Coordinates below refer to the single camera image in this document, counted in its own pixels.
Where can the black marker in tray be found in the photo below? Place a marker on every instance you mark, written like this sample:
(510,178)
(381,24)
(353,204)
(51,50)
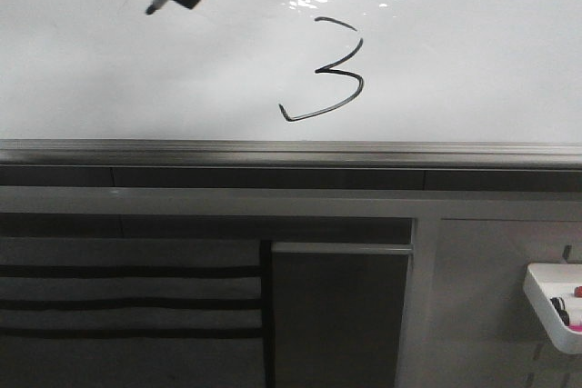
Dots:
(560,307)

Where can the white whiteboard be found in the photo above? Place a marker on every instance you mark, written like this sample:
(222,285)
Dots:
(297,70)

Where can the dark grey cabinet door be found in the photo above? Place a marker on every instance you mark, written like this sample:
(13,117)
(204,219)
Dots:
(338,313)

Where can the white wall-mounted tray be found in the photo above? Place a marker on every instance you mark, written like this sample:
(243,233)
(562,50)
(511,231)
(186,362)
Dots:
(544,281)

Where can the grey whiteboard ledge tray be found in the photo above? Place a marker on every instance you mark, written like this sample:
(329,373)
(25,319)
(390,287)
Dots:
(292,154)

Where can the black tray hook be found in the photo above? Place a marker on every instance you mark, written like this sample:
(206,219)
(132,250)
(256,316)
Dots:
(566,253)

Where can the pink marker in tray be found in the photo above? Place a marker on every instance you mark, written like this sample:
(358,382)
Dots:
(575,328)

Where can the grey striped drawer cabinet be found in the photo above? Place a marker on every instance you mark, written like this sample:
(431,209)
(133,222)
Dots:
(112,312)

